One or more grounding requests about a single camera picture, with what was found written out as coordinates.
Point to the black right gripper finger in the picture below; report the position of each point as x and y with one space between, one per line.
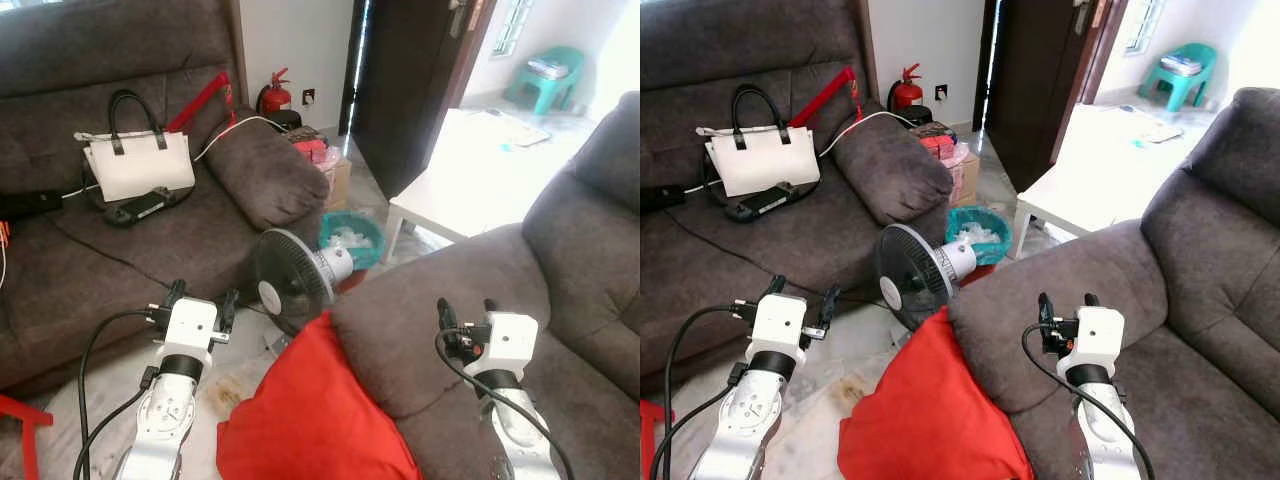
446 312
1092 300
491 307
1045 306

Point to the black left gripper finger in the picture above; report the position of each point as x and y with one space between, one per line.
829 305
229 312
773 288
176 294

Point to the red pillow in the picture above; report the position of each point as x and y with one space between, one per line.
310 420
930 420

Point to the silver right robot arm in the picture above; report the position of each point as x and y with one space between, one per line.
1100 430
520 430

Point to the brown two-seat fabric sofa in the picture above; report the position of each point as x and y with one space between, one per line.
1210 250
580 260

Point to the black grille table fan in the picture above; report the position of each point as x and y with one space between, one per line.
290 280
915 275

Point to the teal plastic basket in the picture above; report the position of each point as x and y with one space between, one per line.
365 252
995 250

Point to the black power strip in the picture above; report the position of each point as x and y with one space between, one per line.
140 208
765 203

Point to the white coffee table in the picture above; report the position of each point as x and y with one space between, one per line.
480 180
1090 180

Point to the black flat case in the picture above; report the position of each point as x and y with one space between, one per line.
660 198
30 205

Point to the cardboard box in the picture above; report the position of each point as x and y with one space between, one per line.
340 185
965 180

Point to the red plastic packet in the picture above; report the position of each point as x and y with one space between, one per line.
940 145
315 150

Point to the red plastic stool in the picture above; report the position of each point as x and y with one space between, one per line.
650 440
25 410

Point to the red metal bar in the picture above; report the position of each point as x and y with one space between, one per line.
200 100
825 95

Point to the dark wooden door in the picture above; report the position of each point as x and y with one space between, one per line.
1040 90
410 90

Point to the red fire extinguisher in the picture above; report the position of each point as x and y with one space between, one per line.
907 93
275 98

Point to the teal plastic stool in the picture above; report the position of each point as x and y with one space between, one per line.
1180 85
545 88

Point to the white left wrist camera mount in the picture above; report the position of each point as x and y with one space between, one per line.
778 322
192 325

